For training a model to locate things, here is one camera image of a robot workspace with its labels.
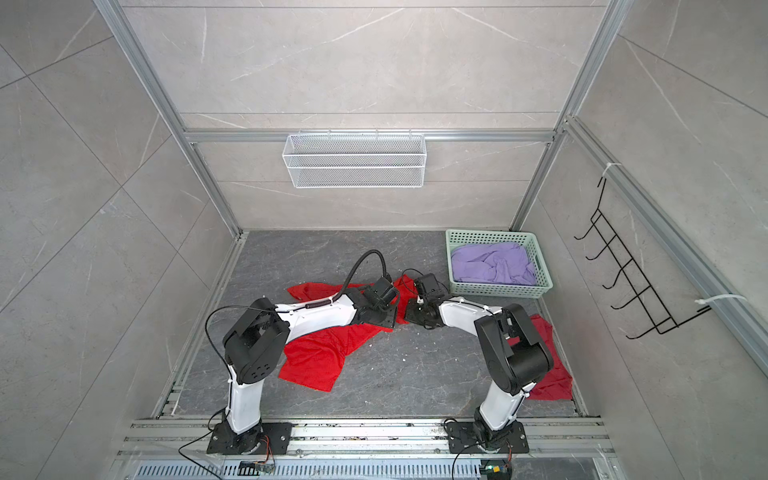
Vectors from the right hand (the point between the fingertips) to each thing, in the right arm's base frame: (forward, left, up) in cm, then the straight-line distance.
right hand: (408, 312), depth 96 cm
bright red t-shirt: (-15, +29, +1) cm, 33 cm away
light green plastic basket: (+29, -21, +5) cm, 36 cm away
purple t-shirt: (+19, -36, +1) cm, 41 cm away
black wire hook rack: (-2, -50, +31) cm, 58 cm away
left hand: (-1, +5, +4) cm, 7 cm away
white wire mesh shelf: (+42, +17, +30) cm, 54 cm away
